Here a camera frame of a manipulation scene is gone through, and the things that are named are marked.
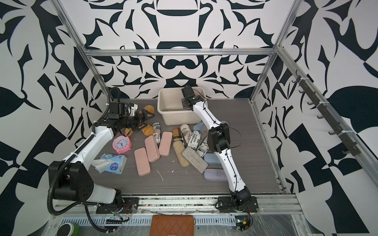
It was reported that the green circuit board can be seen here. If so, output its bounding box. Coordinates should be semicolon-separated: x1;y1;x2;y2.
235;214;253;231

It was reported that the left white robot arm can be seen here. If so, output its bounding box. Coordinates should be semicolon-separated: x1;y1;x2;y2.
47;96;155;233

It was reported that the grey woven rectangular case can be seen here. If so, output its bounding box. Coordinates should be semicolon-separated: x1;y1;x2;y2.
182;147;208;173

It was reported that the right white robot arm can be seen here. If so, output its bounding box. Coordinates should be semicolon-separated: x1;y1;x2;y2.
181;86;258;213

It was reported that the green tape roll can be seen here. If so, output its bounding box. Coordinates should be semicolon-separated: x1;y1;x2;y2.
55;222;80;236

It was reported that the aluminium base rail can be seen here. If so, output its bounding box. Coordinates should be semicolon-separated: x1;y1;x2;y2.
50;194;303;216

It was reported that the blue glasses case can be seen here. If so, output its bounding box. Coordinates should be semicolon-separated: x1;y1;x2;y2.
193;122;206;132
204;153;221;165

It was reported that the pink glasses case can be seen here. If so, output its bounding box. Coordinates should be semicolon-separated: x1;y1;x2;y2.
134;147;151;176
159;131;173;156
144;135;160;162

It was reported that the newspaper flag case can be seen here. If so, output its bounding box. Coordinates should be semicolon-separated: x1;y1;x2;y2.
196;137;209;157

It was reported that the blue tissue pack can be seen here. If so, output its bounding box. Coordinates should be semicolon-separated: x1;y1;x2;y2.
91;153;128;175

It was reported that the pink glasses case front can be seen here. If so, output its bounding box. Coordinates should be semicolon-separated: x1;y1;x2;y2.
134;147;151;176

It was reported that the pink alarm clock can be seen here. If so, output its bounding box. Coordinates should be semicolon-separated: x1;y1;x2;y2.
112;136;132;154

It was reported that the newspaper print case left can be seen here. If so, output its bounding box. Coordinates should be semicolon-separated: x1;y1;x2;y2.
152;122;161;144

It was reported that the orange plush teddy bear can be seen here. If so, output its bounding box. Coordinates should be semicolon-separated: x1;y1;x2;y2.
116;105;155;137

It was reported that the brown quilted leather wallet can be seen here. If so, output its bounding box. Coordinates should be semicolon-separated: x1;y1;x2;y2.
150;215;195;236

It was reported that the pink glasses case middle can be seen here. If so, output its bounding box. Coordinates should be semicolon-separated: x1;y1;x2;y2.
144;135;160;162

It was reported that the tan woven glasses case centre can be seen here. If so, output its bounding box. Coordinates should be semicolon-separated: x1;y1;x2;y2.
173;141;190;167

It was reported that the pink glasses case right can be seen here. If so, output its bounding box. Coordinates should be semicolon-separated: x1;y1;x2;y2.
159;131;173;156

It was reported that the newspaper print case centre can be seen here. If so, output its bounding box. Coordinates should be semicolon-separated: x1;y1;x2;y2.
188;130;201;150

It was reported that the plaid brown glasses case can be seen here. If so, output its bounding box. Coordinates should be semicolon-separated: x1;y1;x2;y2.
172;128;183;142

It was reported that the purple glasses case front right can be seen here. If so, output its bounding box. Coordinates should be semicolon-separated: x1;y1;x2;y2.
203;169;227;182

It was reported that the blue glasses case back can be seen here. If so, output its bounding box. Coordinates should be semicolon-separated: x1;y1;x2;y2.
193;122;206;132

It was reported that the newspaper print case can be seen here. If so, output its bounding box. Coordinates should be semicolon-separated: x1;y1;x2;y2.
188;130;201;150
152;122;161;144

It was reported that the blue glasses case front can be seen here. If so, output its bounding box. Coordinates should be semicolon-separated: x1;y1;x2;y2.
204;153;221;165

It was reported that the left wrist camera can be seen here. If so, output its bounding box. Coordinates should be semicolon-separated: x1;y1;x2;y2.
125;103;138;117

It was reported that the beige plastic storage box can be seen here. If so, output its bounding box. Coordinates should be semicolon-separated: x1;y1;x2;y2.
157;88;202;125

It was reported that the map print glasses case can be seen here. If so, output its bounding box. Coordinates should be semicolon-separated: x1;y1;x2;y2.
180;124;192;146

